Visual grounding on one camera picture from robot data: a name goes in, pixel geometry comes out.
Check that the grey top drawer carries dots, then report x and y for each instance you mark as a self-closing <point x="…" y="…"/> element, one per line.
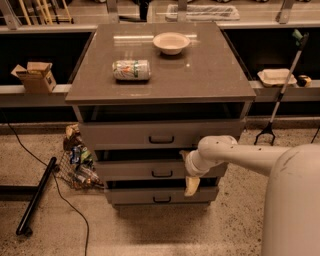
<point x="160" y="134"/>

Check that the grey drawer cabinet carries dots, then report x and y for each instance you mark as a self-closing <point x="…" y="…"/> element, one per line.
<point x="203" y="82"/>

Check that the white paper bowl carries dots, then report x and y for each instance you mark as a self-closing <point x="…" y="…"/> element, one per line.
<point x="171" y="43"/>

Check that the yellow black tape measure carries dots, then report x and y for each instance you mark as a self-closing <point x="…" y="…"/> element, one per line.
<point x="303" y="81"/>

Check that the small cardboard box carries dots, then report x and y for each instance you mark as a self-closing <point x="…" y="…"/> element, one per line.
<point x="37" y="77"/>

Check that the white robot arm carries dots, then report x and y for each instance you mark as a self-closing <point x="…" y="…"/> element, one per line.
<point x="291" y="224"/>

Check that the wire basket of trash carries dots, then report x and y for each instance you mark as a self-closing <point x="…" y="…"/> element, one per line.
<point x="76" y="166"/>

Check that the grey mesh tray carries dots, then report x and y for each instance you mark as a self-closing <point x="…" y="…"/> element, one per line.
<point x="203" y="13"/>

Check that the grey drawer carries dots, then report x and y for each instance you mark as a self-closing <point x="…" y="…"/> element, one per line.
<point x="160" y="134"/>
<point x="159" y="196"/>
<point x="141" y="170"/>

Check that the green white soda can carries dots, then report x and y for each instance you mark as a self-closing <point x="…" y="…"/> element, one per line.
<point x="131" y="70"/>

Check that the grey bottom drawer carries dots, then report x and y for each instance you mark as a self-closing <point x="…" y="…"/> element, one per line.
<point x="159" y="196"/>

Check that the white foam takeout container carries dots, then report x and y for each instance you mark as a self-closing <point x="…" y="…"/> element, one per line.
<point x="275" y="77"/>

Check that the black metal table leg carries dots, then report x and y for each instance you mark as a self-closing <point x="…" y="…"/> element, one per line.
<point x="24" y="225"/>

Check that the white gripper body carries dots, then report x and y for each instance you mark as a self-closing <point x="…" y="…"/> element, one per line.
<point x="190" y="165"/>

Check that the yellow wooden sticks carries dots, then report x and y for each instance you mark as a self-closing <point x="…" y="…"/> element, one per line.
<point x="44" y="12"/>

